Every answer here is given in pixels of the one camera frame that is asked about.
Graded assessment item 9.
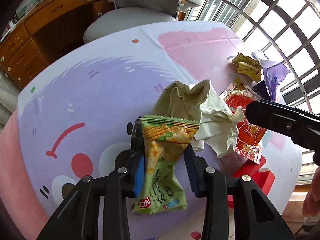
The green cracker packet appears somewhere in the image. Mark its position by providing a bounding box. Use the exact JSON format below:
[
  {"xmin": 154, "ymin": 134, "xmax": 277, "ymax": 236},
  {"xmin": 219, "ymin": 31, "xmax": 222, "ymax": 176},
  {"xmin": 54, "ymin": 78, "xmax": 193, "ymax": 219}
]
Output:
[{"xmin": 130, "ymin": 114, "xmax": 200, "ymax": 215}]

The black cardboard box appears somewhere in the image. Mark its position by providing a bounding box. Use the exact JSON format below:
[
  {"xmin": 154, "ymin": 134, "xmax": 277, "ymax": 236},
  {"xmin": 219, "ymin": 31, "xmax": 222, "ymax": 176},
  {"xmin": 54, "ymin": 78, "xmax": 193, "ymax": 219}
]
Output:
[{"xmin": 251, "ymin": 81, "xmax": 272, "ymax": 102}]

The wooden writing desk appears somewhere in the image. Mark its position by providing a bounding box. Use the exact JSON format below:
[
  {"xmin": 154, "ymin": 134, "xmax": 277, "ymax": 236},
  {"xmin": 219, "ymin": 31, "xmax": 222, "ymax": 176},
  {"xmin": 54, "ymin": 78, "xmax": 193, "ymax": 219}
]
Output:
[{"xmin": 0, "ymin": 0, "xmax": 118, "ymax": 88}]

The person's right hand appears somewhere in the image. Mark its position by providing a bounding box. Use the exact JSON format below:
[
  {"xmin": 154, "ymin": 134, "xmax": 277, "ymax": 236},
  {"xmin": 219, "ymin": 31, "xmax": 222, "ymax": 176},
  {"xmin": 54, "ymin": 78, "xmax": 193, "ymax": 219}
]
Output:
[{"xmin": 302, "ymin": 166, "xmax": 320, "ymax": 217}]

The pink plush blanket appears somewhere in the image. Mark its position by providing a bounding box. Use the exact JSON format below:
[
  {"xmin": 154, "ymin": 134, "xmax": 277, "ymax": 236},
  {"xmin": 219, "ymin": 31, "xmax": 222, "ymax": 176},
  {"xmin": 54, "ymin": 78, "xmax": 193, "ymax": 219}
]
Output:
[{"xmin": 0, "ymin": 110, "xmax": 50, "ymax": 240}]

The beige paper bag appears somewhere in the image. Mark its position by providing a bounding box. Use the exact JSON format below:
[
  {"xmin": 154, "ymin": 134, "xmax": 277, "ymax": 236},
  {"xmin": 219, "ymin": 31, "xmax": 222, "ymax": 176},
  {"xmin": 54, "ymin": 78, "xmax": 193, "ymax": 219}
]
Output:
[{"xmin": 152, "ymin": 79, "xmax": 244, "ymax": 158}]

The yellow paper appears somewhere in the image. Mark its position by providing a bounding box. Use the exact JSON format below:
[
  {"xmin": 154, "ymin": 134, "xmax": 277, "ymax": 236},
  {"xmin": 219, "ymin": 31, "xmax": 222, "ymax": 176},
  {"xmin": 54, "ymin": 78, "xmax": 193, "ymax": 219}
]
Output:
[{"xmin": 232, "ymin": 53, "xmax": 262, "ymax": 82}]

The red cardboard box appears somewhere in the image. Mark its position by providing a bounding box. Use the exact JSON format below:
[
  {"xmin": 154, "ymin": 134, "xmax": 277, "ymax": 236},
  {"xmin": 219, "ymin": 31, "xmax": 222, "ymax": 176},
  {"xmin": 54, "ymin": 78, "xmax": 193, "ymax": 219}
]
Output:
[{"xmin": 226, "ymin": 155, "xmax": 275, "ymax": 209}]

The purple plastic bag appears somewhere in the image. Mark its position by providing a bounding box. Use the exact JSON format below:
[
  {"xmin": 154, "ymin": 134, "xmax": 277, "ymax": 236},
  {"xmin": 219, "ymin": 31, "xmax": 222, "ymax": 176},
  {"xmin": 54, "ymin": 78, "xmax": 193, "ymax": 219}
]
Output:
[{"xmin": 251, "ymin": 50, "xmax": 292, "ymax": 102}]

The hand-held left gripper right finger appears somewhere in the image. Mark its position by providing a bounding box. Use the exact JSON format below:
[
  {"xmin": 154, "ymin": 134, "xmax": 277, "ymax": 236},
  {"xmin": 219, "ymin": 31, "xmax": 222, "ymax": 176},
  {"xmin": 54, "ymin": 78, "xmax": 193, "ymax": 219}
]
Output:
[{"xmin": 184, "ymin": 142, "xmax": 294, "ymax": 240}]

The red-orange snack packet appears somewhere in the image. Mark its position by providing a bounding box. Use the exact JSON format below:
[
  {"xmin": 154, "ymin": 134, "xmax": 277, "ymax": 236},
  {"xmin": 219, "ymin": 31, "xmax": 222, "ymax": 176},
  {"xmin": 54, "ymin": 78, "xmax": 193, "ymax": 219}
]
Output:
[{"xmin": 222, "ymin": 77, "xmax": 268, "ymax": 165}]

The metal window grille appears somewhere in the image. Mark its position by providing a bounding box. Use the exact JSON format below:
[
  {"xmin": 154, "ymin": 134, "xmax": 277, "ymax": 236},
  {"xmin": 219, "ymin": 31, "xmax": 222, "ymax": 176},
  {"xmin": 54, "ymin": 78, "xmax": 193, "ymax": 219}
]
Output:
[{"xmin": 179, "ymin": 0, "xmax": 320, "ymax": 188}]

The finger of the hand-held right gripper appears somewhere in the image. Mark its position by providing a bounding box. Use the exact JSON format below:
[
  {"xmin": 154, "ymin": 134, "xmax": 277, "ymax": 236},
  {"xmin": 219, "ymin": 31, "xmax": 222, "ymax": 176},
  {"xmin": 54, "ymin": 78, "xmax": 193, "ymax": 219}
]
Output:
[{"xmin": 246, "ymin": 99, "xmax": 320, "ymax": 153}]

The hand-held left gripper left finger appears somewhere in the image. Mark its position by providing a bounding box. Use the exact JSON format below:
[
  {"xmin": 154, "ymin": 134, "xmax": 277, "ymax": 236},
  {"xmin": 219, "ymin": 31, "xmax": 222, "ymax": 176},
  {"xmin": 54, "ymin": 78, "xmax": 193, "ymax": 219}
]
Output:
[{"xmin": 36, "ymin": 119, "xmax": 146, "ymax": 240}]

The printed cartoon tablecloth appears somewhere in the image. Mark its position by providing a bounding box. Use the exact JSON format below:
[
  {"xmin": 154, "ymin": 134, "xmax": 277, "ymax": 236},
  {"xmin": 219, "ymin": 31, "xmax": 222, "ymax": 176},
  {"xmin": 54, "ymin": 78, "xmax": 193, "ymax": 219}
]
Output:
[{"xmin": 16, "ymin": 20, "xmax": 304, "ymax": 240}]

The grey office chair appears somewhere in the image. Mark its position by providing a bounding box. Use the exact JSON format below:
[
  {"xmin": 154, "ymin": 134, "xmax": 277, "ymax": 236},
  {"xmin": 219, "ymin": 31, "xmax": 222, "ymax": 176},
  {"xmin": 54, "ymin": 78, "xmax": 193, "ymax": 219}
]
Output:
[{"xmin": 75, "ymin": 0, "xmax": 203, "ymax": 44}]

